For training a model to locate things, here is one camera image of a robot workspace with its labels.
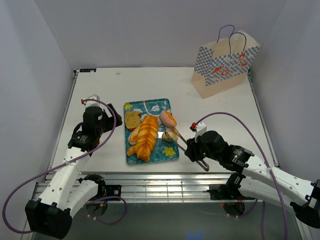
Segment metal tongs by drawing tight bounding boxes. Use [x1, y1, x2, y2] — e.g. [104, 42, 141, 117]
[170, 127, 210, 172]

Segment small round pale bun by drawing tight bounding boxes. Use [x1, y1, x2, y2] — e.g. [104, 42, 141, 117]
[161, 130, 179, 142]

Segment pink sugared doughnut bread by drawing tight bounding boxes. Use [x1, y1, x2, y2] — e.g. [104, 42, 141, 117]
[160, 110, 177, 128]

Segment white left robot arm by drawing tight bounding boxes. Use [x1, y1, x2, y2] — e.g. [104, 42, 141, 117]
[25, 101, 122, 240]

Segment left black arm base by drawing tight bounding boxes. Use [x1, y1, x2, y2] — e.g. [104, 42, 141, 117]
[84, 174, 122, 201]

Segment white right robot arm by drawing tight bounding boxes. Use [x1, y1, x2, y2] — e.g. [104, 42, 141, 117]
[184, 130, 320, 229]

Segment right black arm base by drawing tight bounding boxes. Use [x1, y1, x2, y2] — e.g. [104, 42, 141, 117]
[207, 172, 254, 201]

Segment brown bread slice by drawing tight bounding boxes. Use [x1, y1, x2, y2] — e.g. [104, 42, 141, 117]
[124, 111, 141, 132]

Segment large braided orange bread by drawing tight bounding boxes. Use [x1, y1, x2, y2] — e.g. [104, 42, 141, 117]
[134, 115, 159, 163]

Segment checkered paper bag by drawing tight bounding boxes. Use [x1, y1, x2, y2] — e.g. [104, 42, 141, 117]
[191, 24, 260, 99]

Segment white-edged hot dog bun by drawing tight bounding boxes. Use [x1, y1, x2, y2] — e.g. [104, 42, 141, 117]
[128, 120, 148, 146]

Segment small orange croissant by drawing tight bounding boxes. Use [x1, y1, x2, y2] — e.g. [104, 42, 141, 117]
[126, 145, 137, 157]

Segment teal floral tray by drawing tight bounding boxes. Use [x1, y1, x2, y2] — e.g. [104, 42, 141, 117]
[123, 98, 180, 166]

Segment blue label sticker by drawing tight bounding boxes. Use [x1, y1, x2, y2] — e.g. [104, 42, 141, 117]
[79, 68, 97, 73]

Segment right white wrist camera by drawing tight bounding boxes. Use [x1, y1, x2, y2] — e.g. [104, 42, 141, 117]
[190, 122, 207, 142]

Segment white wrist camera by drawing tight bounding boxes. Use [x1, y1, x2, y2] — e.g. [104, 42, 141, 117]
[190, 122, 207, 142]
[81, 94, 100, 109]

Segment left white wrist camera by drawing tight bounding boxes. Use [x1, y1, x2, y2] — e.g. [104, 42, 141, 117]
[81, 94, 100, 109]

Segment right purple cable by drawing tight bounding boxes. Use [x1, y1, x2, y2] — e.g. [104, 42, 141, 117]
[194, 111, 290, 240]

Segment purple cable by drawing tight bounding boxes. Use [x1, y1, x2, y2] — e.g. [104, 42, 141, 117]
[1, 99, 128, 234]
[194, 111, 290, 240]

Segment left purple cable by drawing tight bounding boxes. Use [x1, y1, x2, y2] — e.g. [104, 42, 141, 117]
[1, 99, 128, 234]

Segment aluminium table frame rail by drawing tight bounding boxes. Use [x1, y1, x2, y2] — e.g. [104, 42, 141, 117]
[29, 172, 301, 205]

